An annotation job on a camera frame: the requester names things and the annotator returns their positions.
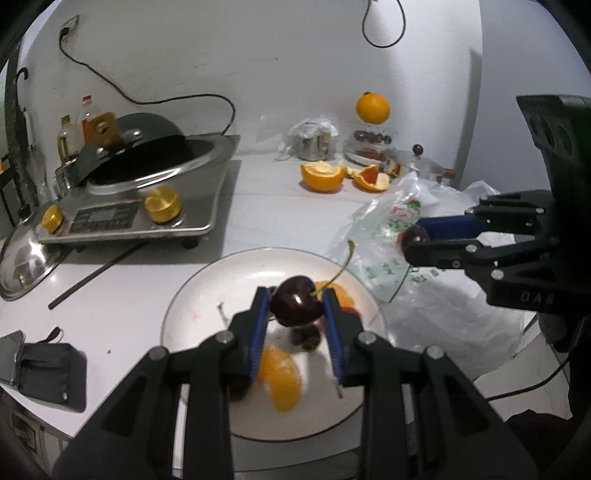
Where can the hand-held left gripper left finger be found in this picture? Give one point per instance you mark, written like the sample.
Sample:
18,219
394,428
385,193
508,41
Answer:
258,332

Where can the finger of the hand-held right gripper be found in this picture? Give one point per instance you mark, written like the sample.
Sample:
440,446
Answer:
438,256
448,227

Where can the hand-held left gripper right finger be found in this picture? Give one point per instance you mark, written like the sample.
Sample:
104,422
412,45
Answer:
333,337

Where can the dark red cherry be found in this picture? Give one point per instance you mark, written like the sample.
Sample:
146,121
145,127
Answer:
413,236
304,337
293,301

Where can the peeled tangerine segment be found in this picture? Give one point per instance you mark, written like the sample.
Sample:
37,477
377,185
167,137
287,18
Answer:
346,300
281,378

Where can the white round plate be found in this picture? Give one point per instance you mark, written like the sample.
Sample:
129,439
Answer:
217,286

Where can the red strawberry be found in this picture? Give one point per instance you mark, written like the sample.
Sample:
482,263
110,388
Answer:
354,314

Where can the steel pot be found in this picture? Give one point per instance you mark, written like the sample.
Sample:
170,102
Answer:
431,175

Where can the clear printed plastic bag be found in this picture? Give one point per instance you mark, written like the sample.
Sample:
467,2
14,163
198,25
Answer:
438,314

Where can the cut red-fleshed orange piece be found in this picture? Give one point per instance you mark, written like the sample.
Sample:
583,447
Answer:
371,178

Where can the clear glass fruit dish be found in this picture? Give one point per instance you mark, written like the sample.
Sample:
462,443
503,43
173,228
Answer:
369,148

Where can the cut orange half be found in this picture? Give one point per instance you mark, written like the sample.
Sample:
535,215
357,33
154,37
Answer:
322,176

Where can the whole orange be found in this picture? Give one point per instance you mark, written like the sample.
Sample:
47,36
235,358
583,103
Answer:
372,107

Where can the steel induction cooker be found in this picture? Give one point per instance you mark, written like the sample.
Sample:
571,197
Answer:
194,205

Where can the steel cup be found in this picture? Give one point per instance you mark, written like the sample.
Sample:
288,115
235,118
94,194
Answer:
314,145

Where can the large gold knob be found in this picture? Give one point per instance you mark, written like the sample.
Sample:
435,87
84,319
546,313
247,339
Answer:
162,204

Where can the crumpled clear plastic wrap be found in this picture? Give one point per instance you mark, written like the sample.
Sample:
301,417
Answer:
309,124

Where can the black stick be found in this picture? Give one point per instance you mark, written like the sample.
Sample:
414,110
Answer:
92,277

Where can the black wok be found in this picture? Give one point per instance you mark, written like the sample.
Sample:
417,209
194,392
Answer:
138,166

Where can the black pouch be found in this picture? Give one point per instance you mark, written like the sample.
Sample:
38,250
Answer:
51,374

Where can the small gold knob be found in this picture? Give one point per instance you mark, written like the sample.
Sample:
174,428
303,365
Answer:
51,218

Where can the steel pan lid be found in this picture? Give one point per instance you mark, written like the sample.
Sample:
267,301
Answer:
27,263

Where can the yellow oil bottle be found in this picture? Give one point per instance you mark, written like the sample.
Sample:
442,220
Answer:
67,138

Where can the red-capped bottle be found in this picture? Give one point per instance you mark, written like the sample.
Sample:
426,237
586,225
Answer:
88,113

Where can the dark metal rack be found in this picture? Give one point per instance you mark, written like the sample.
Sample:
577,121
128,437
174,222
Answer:
14,138

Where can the wall socket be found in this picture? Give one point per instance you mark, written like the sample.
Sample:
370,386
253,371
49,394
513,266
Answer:
69,27

